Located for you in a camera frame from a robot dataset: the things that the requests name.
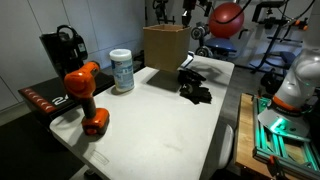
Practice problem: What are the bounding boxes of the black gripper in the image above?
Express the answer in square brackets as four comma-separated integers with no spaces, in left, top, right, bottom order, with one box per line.
[181,0,198,28]

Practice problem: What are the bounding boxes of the brown cardboard box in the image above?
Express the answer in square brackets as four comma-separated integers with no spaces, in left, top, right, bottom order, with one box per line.
[142,23,192,74]

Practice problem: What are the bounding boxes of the black plyo box red print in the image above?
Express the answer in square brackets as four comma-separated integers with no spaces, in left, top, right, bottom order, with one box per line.
[18,70,116,128]

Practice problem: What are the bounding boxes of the red exercise ball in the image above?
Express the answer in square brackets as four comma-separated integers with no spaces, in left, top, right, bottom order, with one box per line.
[208,2,246,40]

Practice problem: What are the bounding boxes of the blue bench pad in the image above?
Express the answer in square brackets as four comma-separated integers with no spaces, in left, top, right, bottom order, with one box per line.
[203,36,239,55]

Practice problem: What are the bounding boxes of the black work glove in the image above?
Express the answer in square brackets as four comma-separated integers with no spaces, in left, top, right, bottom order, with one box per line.
[179,82,213,105]
[177,67,208,86]

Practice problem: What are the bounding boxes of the white wipes canister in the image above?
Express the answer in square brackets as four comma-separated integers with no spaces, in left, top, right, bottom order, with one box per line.
[109,48,136,94]

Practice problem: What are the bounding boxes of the black coffee maker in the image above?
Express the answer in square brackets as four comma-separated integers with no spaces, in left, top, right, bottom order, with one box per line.
[38,24,90,80]

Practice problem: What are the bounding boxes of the wooden board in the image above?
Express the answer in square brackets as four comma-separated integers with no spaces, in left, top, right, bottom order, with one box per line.
[234,92,301,180]

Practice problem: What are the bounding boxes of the white laundry basket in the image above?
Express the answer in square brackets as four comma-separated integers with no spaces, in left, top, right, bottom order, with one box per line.
[217,123,235,170]

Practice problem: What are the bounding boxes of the orange clamp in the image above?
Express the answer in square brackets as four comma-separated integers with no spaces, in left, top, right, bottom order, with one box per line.
[265,154,282,178]

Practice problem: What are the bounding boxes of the black floor mat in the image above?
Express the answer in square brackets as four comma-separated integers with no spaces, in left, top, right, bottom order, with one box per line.
[0,112,85,180]

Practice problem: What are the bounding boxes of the black exercise machine frame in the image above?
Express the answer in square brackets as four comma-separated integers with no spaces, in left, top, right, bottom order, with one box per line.
[248,0,313,75]

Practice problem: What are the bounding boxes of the orange cordless drill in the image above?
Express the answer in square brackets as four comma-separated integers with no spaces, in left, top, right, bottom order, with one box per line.
[63,61,111,136]

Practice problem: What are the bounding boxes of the white wall cabinets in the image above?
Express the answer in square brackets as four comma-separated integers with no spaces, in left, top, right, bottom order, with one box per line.
[0,0,147,112]

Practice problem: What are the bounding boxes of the aluminium base frame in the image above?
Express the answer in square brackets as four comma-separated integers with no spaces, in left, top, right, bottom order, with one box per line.
[252,95,320,179]

